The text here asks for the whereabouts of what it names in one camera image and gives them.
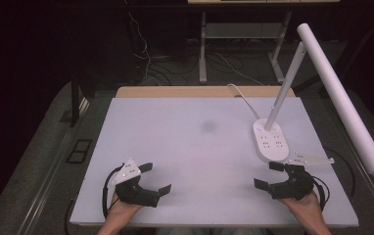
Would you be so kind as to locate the person's left hand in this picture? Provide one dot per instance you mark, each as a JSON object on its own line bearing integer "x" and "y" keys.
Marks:
{"x": 119, "y": 210}

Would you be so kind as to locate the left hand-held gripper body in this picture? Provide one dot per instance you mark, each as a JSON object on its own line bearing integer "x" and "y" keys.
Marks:
{"x": 132, "y": 192}

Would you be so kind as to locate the white metal-framed desk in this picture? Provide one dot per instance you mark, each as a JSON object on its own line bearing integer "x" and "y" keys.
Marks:
{"x": 240, "y": 31}

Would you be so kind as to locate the white table board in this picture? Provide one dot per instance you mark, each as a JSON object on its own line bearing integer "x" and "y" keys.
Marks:
{"x": 201, "y": 156}

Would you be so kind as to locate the person's right hand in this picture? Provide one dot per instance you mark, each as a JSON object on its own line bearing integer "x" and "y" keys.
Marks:
{"x": 307, "y": 209}

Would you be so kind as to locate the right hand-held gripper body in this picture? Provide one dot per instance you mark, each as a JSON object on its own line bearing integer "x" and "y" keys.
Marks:
{"x": 294, "y": 187}

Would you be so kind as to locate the black rectangular floor frame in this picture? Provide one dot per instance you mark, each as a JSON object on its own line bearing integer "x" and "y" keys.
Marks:
{"x": 79, "y": 150}

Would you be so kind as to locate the white desk lamp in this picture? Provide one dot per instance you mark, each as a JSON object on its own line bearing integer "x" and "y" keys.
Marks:
{"x": 335, "y": 91}

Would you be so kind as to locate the black stand post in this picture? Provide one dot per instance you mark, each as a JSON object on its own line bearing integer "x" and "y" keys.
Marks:
{"x": 74, "y": 101}

